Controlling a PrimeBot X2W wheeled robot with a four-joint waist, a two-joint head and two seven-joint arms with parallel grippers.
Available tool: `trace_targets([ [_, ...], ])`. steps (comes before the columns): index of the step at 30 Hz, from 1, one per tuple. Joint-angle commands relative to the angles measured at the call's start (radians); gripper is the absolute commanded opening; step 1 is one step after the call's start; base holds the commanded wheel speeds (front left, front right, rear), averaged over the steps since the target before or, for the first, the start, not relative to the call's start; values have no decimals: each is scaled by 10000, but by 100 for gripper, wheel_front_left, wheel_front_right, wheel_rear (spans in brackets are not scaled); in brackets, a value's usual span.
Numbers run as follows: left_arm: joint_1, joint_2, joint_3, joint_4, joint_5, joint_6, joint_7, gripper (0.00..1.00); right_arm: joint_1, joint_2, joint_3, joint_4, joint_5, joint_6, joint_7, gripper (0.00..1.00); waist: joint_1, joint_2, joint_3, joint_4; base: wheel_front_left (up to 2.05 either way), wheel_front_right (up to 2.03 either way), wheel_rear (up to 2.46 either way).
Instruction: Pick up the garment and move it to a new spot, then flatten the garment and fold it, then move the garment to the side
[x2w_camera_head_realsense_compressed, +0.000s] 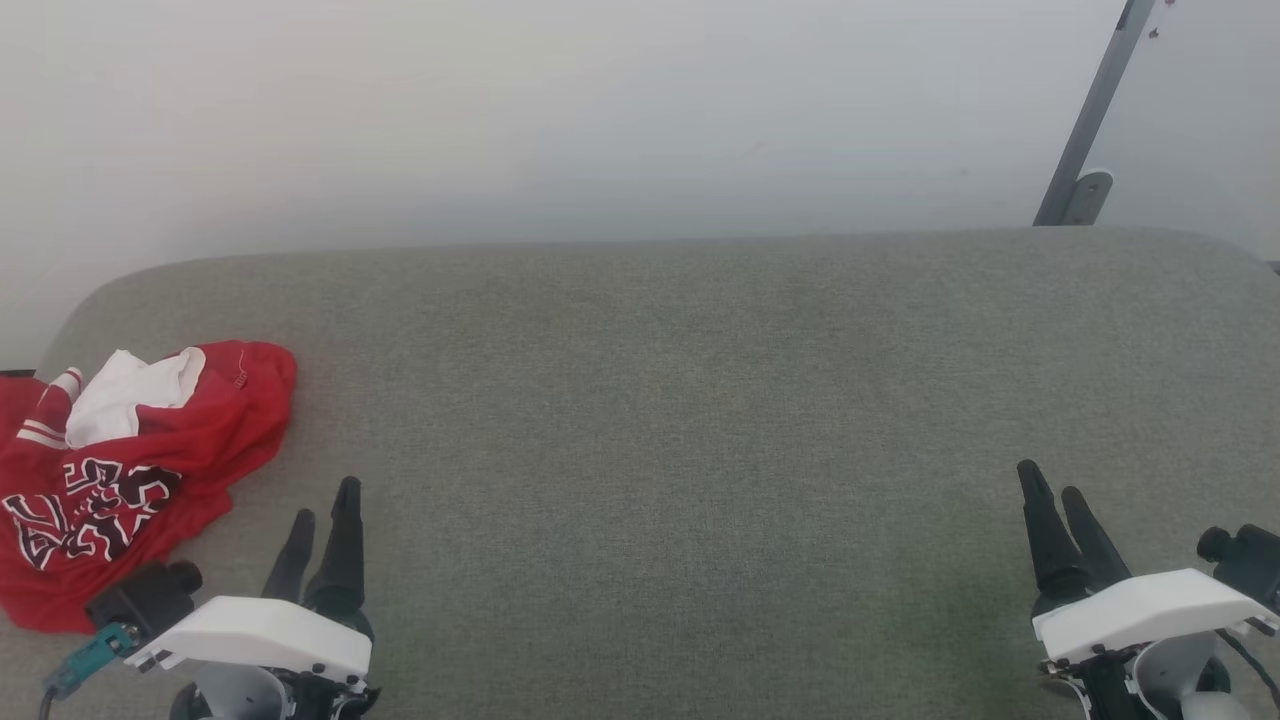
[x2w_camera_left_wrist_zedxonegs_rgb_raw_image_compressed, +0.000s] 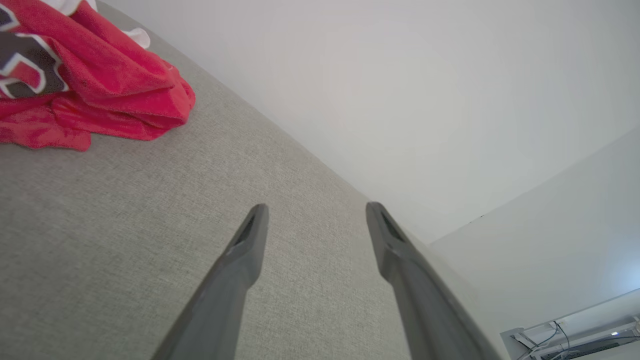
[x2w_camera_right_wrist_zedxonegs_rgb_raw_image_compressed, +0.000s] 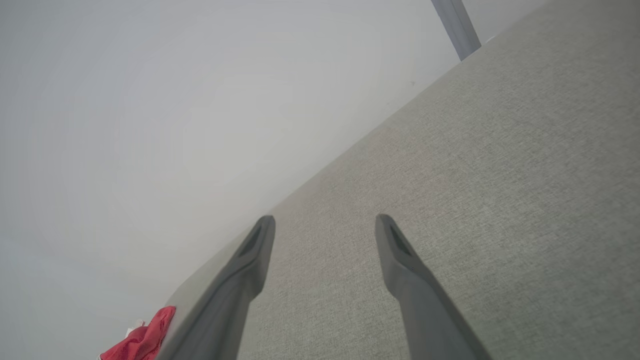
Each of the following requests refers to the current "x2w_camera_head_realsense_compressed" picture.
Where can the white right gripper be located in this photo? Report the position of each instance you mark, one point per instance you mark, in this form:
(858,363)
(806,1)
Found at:
(1150,608)

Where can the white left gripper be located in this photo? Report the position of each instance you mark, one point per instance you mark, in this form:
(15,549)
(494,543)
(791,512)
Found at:
(270,632)

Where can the red white printed shirt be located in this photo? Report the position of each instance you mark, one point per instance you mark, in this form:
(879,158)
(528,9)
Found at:
(230,420)

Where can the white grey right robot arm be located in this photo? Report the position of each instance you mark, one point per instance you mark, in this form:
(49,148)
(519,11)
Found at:
(1170,685)

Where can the grey metal pole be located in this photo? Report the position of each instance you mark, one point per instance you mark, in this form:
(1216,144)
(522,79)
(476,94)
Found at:
(1095,110)

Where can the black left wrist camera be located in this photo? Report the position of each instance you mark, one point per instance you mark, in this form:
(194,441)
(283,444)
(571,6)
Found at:
(150,598)

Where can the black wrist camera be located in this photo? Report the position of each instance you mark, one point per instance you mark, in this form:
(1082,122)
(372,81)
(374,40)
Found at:
(1250,560)
(150,598)

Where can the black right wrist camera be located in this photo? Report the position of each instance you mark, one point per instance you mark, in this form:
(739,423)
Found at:
(1250,560)

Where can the grey metal pole bracket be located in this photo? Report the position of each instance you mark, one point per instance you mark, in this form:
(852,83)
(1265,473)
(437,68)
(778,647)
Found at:
(1088,198)

